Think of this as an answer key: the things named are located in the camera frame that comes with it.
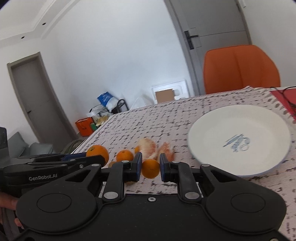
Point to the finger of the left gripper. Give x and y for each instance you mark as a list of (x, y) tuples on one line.
[(86, 161), (68, 157)]

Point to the large peeled pomelo piece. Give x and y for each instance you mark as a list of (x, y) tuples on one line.
[(148, 148)]

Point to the white foam packaging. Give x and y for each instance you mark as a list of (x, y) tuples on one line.
[(180, 89)]

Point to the large orange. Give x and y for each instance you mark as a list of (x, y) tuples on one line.
[(96, 150)]

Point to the white ceramic plate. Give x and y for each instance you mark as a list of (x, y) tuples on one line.
[(244, 140)]

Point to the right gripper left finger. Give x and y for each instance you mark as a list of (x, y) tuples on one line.
[(116, 177)]

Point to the orange chair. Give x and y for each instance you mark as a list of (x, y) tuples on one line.
[(236, 67)]

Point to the grey side door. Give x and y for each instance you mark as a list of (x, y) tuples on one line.
[(39, 102)]

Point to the small mandarin orange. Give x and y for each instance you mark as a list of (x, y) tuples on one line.
[(124, 155)]

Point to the green kiwi fruit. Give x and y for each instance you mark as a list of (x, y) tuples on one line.
[(111, 164)]

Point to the tiny mandarin orange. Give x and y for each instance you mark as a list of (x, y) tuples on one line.
[(136, 150)]

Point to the grey door with handle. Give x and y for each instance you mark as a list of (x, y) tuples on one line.
[(205, 25)]

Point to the orange box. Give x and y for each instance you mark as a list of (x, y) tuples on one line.
[(84, 126)]

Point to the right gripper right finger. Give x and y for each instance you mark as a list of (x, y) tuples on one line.
[(181, 174)]

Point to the small peeled pomelo piece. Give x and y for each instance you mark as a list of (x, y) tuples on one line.
[(167, 149)]

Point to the red paper mat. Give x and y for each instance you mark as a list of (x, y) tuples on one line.
[(286, 97)]

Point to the brown cardboard piece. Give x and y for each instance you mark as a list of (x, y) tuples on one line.
[(165, 96)]

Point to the blue white bag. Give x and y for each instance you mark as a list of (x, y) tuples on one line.
[(109, 102)]

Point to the person's left hand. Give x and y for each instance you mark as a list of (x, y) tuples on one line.
[(8, 202)]

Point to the grey sofa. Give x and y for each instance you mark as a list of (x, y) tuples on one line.
[(19, 148)]

